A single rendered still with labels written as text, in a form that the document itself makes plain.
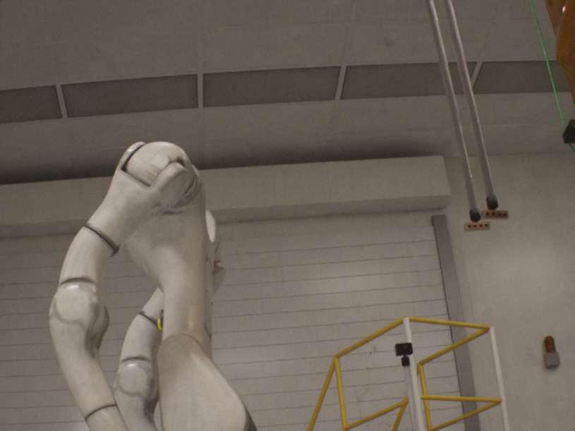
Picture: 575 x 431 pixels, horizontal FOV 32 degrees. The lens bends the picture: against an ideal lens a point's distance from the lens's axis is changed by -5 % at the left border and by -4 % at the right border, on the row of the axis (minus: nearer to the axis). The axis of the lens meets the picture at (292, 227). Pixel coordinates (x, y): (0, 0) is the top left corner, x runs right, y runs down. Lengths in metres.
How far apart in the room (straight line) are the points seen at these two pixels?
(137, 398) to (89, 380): 0.45
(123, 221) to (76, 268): 0.12
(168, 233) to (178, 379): 0.30
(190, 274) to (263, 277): 7.70
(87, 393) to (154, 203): 0.36
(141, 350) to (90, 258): 0.46
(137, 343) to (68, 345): 0.49
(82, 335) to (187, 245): 0.35
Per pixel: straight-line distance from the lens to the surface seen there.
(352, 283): 9.73
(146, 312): 2.25
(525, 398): 9.78
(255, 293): 9.62
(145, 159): 1.86
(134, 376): 2.19
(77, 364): 1.75
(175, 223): 2.00
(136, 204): 1.84
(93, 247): 1.82
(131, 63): 8.52
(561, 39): 3.17
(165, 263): 2.00
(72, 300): 1.77
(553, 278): 10.27
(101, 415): 1.73
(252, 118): 9.39
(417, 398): 6.24
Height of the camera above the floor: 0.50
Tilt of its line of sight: 24 degrees up
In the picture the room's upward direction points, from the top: 7 degrees counter-clockwise
